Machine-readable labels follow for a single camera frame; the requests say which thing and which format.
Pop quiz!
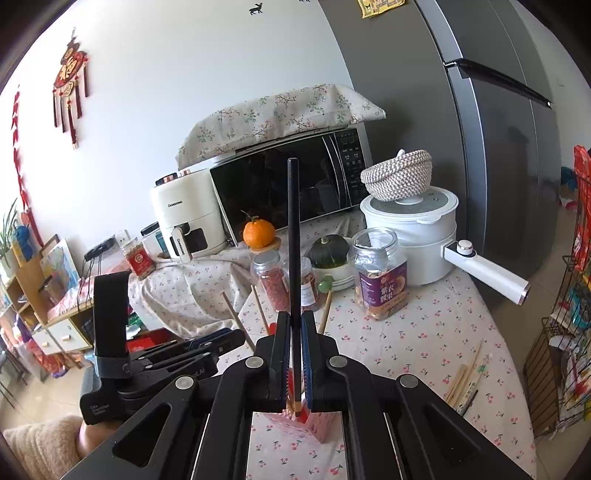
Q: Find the person's left forearm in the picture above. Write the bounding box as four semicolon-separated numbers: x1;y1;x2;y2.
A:
0;413;118;480

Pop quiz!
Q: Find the floral microwave cover cloth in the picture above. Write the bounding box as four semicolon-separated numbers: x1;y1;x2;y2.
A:
175;83;387;171

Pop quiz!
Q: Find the glass jar with dark lid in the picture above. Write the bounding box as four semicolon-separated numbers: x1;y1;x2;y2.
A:
140;222;162;254

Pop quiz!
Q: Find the grey refrigerator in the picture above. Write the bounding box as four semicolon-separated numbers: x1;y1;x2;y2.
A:
318;0;566;301

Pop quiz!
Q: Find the glass jar of red berries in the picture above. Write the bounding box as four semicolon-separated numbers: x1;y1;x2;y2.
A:
249;240;291;315

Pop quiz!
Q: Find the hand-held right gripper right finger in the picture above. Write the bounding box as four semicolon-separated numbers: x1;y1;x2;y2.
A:
300;310;532;480

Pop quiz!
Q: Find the white air fryer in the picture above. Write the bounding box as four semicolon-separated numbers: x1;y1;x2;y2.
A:
148;168;227;264

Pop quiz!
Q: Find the black chopstick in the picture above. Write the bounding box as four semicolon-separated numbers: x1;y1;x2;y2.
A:
287;158;305;423

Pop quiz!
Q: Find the bundle of wooden chopsticks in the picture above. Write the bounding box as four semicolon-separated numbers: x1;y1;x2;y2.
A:
443;339;492;416

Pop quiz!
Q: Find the red label jar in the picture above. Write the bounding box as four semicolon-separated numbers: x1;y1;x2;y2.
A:
121;237;155;281

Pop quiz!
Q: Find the black wire storage rack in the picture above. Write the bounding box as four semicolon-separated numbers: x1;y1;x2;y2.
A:
524;251;591;437

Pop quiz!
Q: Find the white bowl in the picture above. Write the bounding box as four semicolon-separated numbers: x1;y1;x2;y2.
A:
311;263;358;292

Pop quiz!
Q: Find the red plastic bag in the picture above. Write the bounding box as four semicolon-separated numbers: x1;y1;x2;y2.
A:
573;145;591;222

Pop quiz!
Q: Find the orange fruit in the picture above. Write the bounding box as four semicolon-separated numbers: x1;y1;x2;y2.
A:
242;210;276;250

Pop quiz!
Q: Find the green pumpkin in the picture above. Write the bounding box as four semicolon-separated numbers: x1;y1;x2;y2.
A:
307;234;352;269

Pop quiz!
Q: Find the purple label plastic jar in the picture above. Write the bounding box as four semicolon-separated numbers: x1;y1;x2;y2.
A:
351;227;411;321

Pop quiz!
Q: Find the black power strip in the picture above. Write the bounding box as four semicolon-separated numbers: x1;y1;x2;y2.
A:
84;235;117;259

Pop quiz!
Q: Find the wooden shelf unit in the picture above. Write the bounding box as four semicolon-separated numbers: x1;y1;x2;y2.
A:
0;258;95;370

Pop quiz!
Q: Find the draped small floral cloth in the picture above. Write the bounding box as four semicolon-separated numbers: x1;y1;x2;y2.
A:
127;240;259;337

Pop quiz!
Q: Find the pink plastic utensil holder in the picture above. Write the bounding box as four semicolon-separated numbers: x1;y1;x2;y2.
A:
253;408;346;446

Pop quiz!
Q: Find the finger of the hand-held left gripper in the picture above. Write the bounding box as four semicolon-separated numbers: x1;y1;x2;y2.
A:
134;352;220;374
129;327;246;365

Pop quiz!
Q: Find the red knot wall ornament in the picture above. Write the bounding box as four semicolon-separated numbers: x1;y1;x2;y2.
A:
52;28;90;149

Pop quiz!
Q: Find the red box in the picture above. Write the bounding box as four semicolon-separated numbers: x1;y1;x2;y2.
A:
127;330;181;354

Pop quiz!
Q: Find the framed painting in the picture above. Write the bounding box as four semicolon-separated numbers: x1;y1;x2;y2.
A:
39;237;81;301

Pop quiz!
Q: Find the green potted plant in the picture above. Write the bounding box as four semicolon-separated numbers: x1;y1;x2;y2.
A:
0;198;19;264

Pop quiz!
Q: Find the red hanging string decoration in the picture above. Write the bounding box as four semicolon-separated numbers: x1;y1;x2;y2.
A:
10;85;44;245

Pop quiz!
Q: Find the black microwave oven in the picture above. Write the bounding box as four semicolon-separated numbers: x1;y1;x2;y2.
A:
210;127;374;243

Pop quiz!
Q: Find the yellow paper sheet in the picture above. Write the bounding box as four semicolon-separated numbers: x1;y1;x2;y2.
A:
356;0;408;19

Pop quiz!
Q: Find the small labelled glass jar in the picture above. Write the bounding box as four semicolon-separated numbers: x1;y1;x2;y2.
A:
297;256;321;311

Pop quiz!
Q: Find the woven rope basket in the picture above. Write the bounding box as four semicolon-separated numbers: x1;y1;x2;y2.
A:
360;148;435;201

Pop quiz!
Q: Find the white electric cooking pot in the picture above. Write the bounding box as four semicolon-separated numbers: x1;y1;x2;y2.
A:
359;185;532;306

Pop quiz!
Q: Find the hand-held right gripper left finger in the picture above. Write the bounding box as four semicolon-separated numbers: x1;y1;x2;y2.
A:
59;311;293;480

